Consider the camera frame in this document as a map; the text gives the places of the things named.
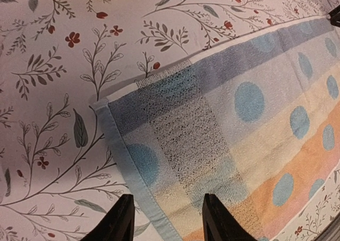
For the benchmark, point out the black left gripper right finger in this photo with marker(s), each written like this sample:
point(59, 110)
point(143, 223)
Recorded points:
point(219, 224)

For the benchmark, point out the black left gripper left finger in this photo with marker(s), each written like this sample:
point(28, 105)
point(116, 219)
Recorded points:
point(117, 224)

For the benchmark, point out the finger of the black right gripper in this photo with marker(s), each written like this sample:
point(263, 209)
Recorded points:
point(334, 16)

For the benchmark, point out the blue cartoon print towel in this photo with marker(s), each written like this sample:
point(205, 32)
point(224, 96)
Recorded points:
point(255, 122)

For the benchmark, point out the floral patterned table mat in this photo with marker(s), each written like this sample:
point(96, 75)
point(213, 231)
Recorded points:
point(59, 58)

